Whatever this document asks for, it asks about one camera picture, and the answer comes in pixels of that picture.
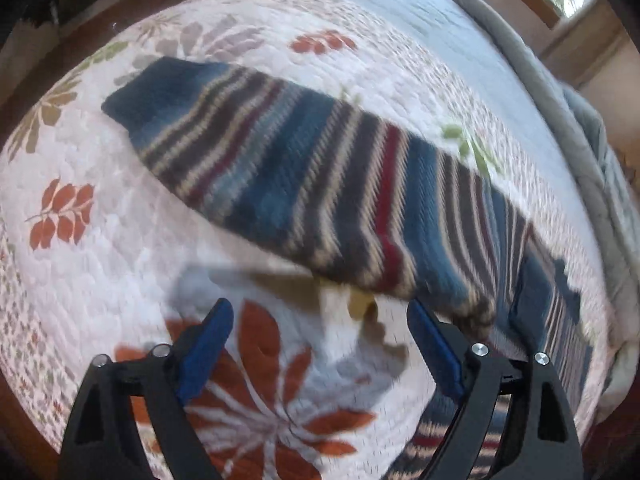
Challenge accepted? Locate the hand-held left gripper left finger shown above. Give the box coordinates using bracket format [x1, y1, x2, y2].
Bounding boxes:
[59, 298, 235, 480]

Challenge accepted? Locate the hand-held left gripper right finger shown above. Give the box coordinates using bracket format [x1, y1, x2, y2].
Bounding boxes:
[406, 299, 586, 480]

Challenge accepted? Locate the white floral quilt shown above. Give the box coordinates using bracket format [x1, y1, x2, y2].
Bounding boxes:
[0, 0, 626, 480]

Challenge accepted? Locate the grey blanket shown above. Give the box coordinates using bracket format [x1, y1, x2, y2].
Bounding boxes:
[420, 0, 637, 411]

